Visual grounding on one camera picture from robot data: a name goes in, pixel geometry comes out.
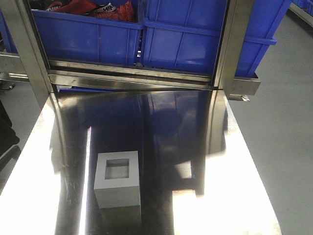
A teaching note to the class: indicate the gray square hollow base block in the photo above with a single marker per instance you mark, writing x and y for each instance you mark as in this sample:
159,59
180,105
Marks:
116,181

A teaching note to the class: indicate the blue bin with red items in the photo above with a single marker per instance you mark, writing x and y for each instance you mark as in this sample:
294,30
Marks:
87,38

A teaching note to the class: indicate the blue plastic bin right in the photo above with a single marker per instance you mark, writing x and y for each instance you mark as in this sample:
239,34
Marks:
184,34

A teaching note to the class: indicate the stainless steel shelf frame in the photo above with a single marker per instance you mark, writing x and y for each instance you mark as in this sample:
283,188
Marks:
31,64

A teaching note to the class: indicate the red packaged item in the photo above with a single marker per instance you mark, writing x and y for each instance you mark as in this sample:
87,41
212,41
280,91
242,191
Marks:
124,12

